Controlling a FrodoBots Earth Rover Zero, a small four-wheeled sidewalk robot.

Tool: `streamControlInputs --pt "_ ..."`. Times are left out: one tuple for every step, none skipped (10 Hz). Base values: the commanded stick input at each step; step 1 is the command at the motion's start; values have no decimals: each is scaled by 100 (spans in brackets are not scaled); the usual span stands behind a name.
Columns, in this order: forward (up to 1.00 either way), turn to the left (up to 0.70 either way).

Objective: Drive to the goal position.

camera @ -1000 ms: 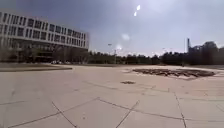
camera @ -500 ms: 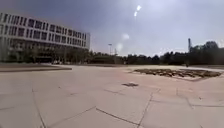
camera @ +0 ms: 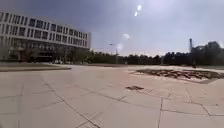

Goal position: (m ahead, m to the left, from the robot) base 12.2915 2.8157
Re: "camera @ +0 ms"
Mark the grey stone slab plaza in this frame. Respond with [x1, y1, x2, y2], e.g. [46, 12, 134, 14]
[0, 64, 224, 128]

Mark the street lamp pole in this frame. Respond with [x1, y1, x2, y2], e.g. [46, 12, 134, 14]
[109, 42, 120, 65]

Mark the dark grass strip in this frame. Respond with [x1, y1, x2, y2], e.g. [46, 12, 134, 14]
[0, 62, 72, 73]

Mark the brown planting bed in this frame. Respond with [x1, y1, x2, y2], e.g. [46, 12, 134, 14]
[128, 68, 224, 85]

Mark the row of dark trees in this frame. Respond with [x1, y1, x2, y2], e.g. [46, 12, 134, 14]
[87, 46, 224, 67]

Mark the white building with window rows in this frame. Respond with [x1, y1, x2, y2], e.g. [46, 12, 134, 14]
[0, 11, 92, 63]

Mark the distant building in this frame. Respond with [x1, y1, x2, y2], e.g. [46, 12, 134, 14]
[195, 40, 222, 56]

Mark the tall thin chimney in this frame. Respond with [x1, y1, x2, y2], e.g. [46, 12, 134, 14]
[188, 37, 194, 55]

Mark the dark patch on slabs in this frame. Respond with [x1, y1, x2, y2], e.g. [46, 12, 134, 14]
[125, 85, 146, 92]

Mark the row of small trees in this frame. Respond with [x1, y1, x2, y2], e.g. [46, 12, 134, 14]
[19, 45, 92, 65]

